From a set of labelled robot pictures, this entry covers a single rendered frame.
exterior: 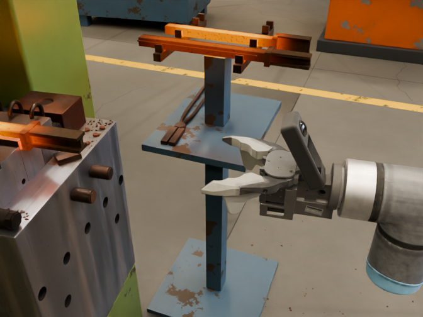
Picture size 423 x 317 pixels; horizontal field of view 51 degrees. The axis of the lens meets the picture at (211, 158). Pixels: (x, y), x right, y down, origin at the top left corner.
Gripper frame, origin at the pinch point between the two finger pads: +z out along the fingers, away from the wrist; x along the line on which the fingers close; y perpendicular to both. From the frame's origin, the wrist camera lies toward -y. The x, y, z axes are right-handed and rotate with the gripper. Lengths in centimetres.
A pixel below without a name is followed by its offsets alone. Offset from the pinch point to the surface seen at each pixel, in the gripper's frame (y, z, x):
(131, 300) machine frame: 63, 27, 16
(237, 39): -1, 6, 55
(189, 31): -1, 20, 57
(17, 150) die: 1.4, 32.9, -3.2
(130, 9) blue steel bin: 78, 163, 346
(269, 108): 25, -2, 69
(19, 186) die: 7.5, 33.0, -5.3
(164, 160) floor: 100, 60, 138
